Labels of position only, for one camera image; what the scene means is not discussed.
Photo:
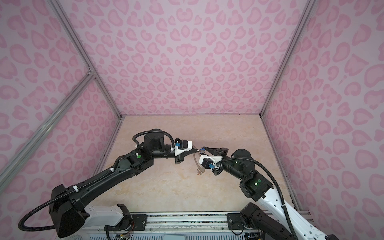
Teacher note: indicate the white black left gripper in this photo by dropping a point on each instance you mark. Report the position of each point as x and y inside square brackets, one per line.
[179, 158]

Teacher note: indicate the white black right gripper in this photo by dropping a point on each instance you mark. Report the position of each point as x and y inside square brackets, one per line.
[220, 152]

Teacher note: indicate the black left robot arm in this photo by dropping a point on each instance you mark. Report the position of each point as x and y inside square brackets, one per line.
[74, 212]

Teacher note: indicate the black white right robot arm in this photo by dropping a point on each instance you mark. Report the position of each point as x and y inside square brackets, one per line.
[264, 192]

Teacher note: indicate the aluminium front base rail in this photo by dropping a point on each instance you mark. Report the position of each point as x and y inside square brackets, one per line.
[178, 225]

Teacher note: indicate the aluminium left back corner post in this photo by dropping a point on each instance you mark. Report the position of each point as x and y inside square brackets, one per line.
[79, 46]

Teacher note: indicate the aluminium corner post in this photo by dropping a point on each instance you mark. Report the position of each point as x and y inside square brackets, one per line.
[79, 46]
[310, 7]

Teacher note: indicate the aluminium right back corner post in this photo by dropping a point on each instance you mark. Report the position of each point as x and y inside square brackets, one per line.
[310, 7]

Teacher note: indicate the aluminium left wall diagonal bar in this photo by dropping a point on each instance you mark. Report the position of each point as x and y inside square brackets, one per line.
[24, 154]

